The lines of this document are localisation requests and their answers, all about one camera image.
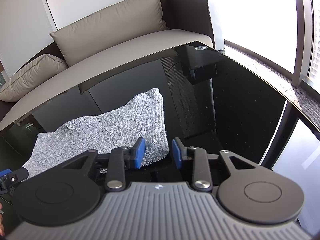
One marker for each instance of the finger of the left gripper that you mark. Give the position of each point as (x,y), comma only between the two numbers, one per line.
(15,176)

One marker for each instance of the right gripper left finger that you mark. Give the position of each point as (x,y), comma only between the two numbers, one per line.
(119,160)

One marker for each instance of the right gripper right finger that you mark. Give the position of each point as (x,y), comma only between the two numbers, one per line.
(201,175)

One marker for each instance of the grey terry towel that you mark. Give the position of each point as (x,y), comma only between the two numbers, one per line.
(142,116)

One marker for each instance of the person's left hand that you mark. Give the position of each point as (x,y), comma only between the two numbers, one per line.
(2,233)

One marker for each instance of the small beige side cushion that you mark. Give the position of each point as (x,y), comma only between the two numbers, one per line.
(31,76)

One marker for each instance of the large beige back cushion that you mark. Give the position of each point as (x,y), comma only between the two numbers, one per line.
(109,27)

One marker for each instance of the dark brown sofa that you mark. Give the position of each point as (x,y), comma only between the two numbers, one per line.
(190,22)

